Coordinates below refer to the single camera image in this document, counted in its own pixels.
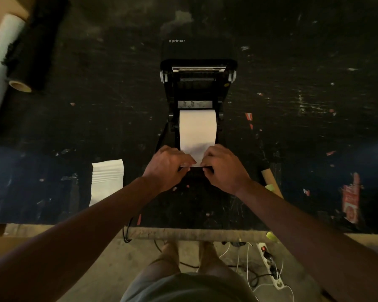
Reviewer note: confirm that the red torn sticker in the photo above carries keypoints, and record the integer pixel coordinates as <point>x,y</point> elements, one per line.
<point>351,198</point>

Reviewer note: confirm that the person's grey shorts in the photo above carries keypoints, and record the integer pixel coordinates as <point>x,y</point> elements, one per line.
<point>189,289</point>

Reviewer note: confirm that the person's leg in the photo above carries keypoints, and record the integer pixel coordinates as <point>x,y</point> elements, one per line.
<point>167,257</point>
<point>212,257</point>

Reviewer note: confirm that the person's right forearm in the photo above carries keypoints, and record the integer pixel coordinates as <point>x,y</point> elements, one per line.
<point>315,242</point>

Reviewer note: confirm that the person's right hand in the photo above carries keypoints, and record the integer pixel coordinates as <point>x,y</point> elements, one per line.
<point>225,169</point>

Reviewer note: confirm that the person's left leg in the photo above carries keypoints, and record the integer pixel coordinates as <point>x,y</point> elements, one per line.
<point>167,257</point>

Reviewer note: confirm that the brown cardboard tube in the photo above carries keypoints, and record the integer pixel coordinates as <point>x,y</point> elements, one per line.
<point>271,182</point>

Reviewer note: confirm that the person's right leg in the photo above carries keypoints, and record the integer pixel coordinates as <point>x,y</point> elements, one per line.
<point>212,257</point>

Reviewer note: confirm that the white label paper roll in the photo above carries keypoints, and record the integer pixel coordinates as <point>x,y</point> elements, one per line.
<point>197,132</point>

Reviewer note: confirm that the yellow green tape piece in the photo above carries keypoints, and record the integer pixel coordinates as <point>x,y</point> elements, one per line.
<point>272,237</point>

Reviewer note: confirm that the brown cardboard sheet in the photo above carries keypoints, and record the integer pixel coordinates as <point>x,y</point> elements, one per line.
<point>4,9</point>

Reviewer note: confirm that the person's left hand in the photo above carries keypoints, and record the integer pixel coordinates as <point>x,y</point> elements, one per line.
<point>163,168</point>

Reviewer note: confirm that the person's left forearm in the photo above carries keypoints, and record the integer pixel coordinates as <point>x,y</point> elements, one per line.
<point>66,242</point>

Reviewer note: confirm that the black stretch film roll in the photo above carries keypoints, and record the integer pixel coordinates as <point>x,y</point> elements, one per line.
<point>34,47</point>

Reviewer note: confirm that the person's left thumb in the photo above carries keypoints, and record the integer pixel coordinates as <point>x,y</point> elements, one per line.
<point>184,171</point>

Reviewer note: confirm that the person's right thumb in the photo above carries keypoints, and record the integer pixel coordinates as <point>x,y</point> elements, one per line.
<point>208,172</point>

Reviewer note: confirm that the black label printer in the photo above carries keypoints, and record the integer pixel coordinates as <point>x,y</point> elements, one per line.
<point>197,88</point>

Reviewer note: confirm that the white folded label stack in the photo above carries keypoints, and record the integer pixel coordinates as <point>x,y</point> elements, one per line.
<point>106,181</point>

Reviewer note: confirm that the white power strip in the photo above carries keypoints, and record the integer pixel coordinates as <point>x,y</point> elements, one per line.
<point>271,265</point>

